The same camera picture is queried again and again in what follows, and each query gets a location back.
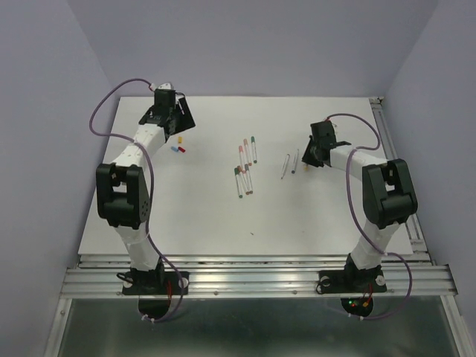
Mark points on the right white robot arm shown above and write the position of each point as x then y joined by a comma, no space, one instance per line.
381,223

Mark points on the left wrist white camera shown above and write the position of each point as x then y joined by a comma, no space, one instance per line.
163,86

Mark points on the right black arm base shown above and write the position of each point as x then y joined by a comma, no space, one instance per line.
360,284

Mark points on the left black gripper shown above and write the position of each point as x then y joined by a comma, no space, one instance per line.
187,122

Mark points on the brown cap marker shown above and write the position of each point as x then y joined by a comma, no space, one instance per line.
243,181

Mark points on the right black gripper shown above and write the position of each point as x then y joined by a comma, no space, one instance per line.
307,157

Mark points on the aluminium right side rail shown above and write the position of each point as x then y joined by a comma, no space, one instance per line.
403,198

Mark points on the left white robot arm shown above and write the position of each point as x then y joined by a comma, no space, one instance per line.
124,198

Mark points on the aluminium front rail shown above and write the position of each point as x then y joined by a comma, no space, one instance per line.
249,277

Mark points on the pink cap marker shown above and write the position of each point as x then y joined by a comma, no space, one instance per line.
242,158

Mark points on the aluminium rail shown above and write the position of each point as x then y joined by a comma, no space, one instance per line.
249,277
403,198

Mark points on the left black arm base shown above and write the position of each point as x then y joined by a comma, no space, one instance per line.
155,290

